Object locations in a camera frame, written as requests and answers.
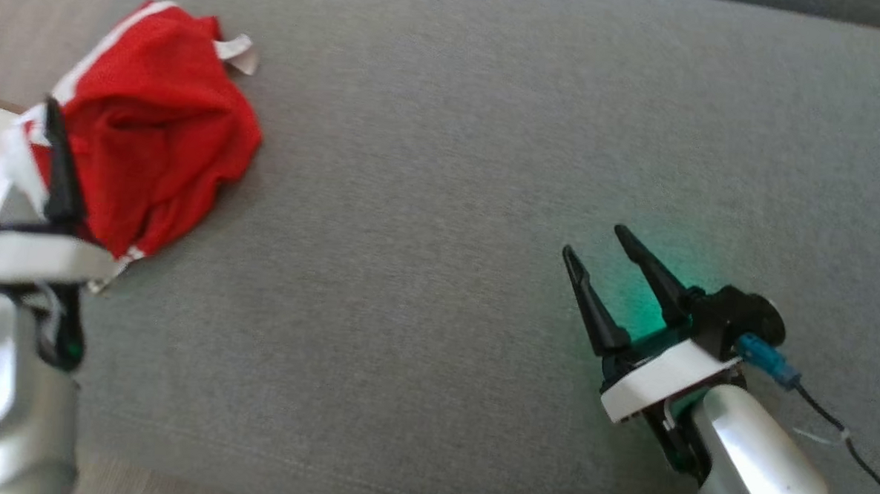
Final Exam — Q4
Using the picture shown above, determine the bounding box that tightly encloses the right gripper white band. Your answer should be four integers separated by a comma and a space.
553, 223, 749, 487

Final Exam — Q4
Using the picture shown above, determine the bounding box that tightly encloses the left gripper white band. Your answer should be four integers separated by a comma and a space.
0, 94, 124, 375

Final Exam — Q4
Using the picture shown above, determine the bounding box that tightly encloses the red basketball jersey white trim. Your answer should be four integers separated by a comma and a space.
0, 0, 269, 303

